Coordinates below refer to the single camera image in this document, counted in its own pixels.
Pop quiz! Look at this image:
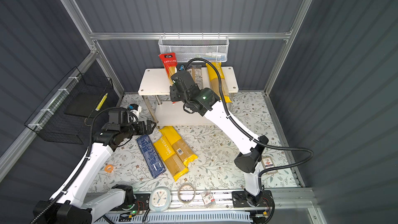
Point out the dark blue clear spaghetti bag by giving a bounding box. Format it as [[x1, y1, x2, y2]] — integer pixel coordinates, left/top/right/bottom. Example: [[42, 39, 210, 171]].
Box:
[[188, 65, 203, 90]]

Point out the yellow Pastatime spaghetti bag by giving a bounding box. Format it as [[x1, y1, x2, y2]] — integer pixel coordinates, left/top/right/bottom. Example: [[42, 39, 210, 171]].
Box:
[[206, 62, 232, 103]]

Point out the red spaghetti bag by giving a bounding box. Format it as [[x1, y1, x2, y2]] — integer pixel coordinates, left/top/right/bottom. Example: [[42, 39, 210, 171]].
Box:
[[159, 52, 177, 85]]

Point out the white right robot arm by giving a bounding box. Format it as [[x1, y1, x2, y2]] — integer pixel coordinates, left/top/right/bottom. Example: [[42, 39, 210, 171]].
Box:
[[170, 84, 268, 206]]

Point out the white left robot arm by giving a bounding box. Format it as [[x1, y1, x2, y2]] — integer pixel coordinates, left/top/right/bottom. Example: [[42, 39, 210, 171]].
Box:
[[31, 120, 156, 224]]

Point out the white two-tier shelf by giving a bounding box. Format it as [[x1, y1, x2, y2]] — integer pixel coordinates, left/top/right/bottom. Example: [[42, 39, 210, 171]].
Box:
[[137, 66, 239, 127]]

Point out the blue pasta box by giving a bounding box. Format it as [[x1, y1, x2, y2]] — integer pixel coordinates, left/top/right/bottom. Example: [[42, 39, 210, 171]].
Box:
[[136, 135, 166, 178]]

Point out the yellow marker in basket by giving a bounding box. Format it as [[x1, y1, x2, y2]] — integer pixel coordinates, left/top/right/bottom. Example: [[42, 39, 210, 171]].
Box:
[[95, 93, 108, 112]]

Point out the yellow spaghetti bag with barcode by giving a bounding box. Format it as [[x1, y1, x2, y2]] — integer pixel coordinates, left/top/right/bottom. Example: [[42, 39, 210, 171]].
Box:
[[160, 126, 198, 167]]

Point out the yellow Pastatime bag front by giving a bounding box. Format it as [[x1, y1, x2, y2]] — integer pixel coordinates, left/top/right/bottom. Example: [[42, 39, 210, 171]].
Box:
[[153, 136, 189, 181]]

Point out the white alarm clock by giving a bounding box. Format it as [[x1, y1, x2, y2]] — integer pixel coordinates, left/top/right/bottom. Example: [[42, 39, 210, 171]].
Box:
[[149, 187, 172, 213]]

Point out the clear tape roll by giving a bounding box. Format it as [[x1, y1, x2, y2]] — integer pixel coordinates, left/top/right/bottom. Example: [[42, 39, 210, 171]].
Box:
[[177, 183, 196, 204]]

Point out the small clear packet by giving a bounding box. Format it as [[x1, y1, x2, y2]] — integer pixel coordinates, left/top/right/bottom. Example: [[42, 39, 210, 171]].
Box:
[[201, 190, 215, 207]]

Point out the small card box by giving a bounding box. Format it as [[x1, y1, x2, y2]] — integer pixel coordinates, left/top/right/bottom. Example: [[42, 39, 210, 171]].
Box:
[[261, 156, 277, 175]]

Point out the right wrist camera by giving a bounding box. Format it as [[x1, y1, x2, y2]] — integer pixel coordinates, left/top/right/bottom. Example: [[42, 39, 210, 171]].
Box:
[[171, 70, 195, 92]]

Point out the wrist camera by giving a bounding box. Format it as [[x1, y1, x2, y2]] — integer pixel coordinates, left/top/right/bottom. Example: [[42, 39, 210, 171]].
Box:
[[171, 70, 195, 92], [128, 103, 142, 119]]

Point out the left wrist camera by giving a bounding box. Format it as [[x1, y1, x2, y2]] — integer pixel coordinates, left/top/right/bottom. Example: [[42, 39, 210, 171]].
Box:
[[128, 103, 142, 119]]

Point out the black corrugated left cable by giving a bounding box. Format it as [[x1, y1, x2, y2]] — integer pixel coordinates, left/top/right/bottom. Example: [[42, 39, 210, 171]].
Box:
[[29, 106, 137, 224]]

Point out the black corrugated cable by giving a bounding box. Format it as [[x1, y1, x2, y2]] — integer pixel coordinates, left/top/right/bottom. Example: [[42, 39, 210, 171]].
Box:
[[186, 57, 315, 190], [29, 106, 137, 224]]

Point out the white wire wall basket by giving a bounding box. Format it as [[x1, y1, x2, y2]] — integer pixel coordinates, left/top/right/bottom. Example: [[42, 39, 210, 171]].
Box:
[[158, 36, 230, 63]]

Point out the black wire side basket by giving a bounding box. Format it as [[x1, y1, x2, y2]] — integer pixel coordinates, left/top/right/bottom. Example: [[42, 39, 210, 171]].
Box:
[[24, 68, 118, 145]]

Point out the black corrugated right cable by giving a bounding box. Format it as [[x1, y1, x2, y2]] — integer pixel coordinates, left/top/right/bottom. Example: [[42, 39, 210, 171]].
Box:
[[186, 57, 315, 190]]

